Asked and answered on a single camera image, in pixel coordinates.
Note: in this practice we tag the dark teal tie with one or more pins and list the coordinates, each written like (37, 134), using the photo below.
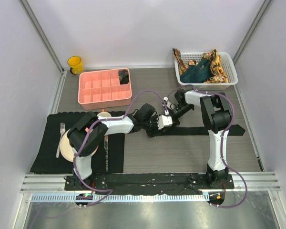
(197, 74)

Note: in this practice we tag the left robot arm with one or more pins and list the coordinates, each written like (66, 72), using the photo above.
(86, 135)

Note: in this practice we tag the silver fork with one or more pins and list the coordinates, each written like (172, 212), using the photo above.
(62, 131)

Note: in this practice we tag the black tie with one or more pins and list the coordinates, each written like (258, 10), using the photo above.
(234, 130)

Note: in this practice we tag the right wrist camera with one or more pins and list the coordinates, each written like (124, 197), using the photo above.
(167, 104)

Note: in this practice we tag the orange mug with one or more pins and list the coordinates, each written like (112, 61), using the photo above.
(104, 114)

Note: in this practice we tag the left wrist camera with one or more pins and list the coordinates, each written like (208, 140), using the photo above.
(164, 121)

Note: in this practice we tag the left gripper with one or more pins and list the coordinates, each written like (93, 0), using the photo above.
(153, 133)

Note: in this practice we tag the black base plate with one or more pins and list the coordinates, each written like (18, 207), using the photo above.
(151, 184)

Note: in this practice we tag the yellow cup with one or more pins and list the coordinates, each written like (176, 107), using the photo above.
(75, 64)

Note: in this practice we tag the pink cream plate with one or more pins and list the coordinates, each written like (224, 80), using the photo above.
(65, 148)

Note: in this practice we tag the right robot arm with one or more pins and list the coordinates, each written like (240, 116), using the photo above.
(217, 114)

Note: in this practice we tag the silver knife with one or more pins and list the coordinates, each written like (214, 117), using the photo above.
(106, 147)

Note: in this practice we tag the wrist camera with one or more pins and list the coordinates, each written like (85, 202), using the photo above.
(167, 104)
(164, 121)

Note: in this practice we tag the white plastic basket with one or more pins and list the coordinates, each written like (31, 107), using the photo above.
(228, 67)

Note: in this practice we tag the yellow floral tie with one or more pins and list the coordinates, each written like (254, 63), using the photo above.
(218, 74)

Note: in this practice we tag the black placemat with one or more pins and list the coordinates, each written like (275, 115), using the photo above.
(46, 161)

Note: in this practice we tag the orange floral tie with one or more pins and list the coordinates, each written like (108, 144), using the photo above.
(182, 65)

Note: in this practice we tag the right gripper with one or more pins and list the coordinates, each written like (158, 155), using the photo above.
(175, 121)

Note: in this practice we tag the slotted cable duct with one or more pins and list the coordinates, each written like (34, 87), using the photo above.
(79, 197)

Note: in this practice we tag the rolled dark tie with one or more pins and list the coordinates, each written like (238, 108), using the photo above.
(123, 76)

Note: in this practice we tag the pink divided organizer box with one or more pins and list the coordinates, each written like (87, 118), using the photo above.
(102, 89)

